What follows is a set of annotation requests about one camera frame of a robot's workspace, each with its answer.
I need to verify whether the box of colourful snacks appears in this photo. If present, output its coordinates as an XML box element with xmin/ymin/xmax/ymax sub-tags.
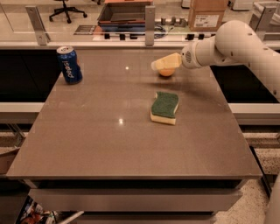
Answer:
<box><xmin>16</xmin><ymin>196</ymin><xmax>58</xmax><ymax>224</ymax></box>

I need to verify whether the orange fruit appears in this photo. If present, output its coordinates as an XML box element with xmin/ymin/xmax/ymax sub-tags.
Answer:
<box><xmin>158</xmin><ymin>68</ymin><xmax>175</xmax><ymax>77</ymax></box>

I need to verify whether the metal glass bracket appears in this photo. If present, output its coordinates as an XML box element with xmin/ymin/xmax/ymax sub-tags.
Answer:
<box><xmin>145</xmin><ymin>5</ymin><xmax>156</xmax><ymax>46</ymax></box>
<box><xmin>25</xmin><ymin>5</ymin><xmax>50</xmax><ymax>46</ymax></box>
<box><xmin>249</xmin><ymin>6</ymin><xmax>276</xmax><ymax>41</ymax></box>

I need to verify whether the blue pepsi can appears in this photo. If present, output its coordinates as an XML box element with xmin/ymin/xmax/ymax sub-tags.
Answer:
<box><xmin>57</xmin><ymin>46</ymin><xmax>82</xmax><ymax>84</ymax></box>

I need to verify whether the left metal glass bracket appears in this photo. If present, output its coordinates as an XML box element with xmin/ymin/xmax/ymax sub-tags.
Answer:
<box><xmin>25</xmin><ymin>5</ymin><xmax>50</xmax><ymax>46</ymax></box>

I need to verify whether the right metal glass bracket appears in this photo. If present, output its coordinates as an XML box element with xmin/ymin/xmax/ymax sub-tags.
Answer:
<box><xmin>249</xmin><ymin>6</ymin><xmax>276</xmax><ymax>41</ymax></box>

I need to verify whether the grey drawer front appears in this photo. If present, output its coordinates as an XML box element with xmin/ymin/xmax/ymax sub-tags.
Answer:
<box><xmin>29</xmin><ymin>189</ymin><xmax>242</xmax><ymax>213</ymax></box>

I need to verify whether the grey open bin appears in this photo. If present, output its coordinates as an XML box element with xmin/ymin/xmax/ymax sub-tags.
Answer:
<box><xmin>97</xmin><ymin>0</ymin><xmax>152</xmax><ymax>25</ymax></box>

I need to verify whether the middle metal glass bracket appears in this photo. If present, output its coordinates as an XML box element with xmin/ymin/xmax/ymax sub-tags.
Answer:
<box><xmin>145</xmin><ymin>5</ymin><xmax>156</xmax><ymax>46</ymax></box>

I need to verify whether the cardboard box with label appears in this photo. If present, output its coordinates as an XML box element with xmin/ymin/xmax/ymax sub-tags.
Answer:
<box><xmin>188</xmin><ymin>0</ymin><xmax>228</xmax><ymax>32</ymax></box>

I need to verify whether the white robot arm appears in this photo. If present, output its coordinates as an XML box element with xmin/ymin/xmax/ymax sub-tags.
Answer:
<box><xmin>151</xmin><ymin>20</ymin><xmax>280</xmax><ymax>101</ymax></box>

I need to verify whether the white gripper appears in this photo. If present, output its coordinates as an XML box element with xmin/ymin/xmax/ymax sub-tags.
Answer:
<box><xmin>151</xmin><ymin>41</ymin><xmax>208</xmax><ymax>71</ymax></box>

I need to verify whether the black office chair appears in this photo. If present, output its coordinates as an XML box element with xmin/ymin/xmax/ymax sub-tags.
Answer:
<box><xmin>49</xmin><ymin>0</ymin><xmax>88</xmax><ymax>24</ymax></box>

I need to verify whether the green yellow sponge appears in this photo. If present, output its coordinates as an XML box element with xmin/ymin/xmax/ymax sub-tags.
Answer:
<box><xmin>150</xmin><ymin>92</ymin><xmax>179</xmax><ymax>125</ymax></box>

